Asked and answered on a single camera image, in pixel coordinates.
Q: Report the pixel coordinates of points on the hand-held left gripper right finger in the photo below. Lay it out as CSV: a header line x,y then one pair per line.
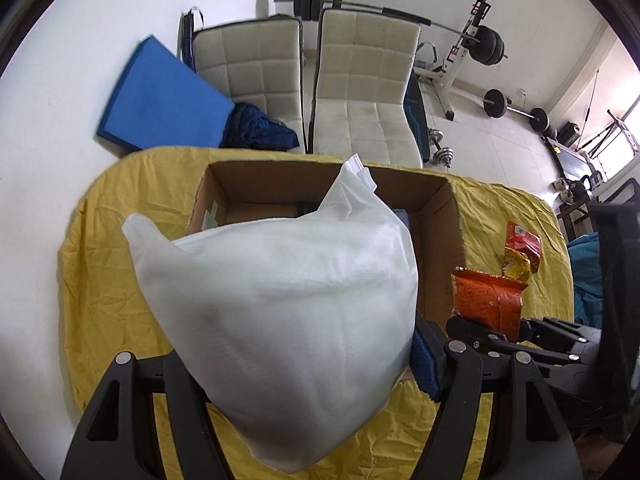
x,y
425,365

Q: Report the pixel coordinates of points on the orange snack packet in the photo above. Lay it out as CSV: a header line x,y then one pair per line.
x,y
487,300

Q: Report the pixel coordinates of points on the dumbbell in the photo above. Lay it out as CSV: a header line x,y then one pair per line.
x,y
442,157
436,137

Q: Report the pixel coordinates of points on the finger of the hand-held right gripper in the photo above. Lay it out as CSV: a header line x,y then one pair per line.
x,y
550,330
500,340

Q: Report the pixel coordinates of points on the yellow snack packet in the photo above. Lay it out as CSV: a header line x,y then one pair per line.
x,y
517,266

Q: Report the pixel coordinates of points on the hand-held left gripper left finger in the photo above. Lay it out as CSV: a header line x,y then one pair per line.
x,y
180,390

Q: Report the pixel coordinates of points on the dark blue cloth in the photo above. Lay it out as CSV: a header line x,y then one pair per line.
x,y
255,130

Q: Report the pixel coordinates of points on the short barbell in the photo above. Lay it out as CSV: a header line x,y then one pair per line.
x,y
515,110

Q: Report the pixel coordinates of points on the cardboard box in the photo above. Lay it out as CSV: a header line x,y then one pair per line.
x,y
440,240

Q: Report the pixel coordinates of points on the blue packet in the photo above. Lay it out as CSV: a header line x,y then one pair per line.
x,y
401,217

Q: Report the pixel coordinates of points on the barbell with black plates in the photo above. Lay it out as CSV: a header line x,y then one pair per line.
x,y
380,9

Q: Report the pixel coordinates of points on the red snack packet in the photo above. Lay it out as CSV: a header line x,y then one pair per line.
x,y
522,240

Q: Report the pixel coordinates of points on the white weight bench rack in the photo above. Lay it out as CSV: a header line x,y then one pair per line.
x,y
455,70

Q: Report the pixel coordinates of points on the teal cloth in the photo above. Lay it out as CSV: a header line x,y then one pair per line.
x,y
582,270

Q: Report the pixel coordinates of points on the folded black frame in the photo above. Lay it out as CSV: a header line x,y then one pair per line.
x,y
189,35

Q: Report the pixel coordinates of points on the yellow tablecloth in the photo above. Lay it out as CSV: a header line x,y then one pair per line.
x,y
115,260

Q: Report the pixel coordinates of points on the white padded chair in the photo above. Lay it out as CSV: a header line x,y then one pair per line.
x,y
365,95
250,70

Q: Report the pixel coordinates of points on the blue foam mat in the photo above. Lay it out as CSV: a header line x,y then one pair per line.
x,y
160,100

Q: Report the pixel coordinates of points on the white fabric bag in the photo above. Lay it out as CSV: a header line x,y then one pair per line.
x,y
290,320

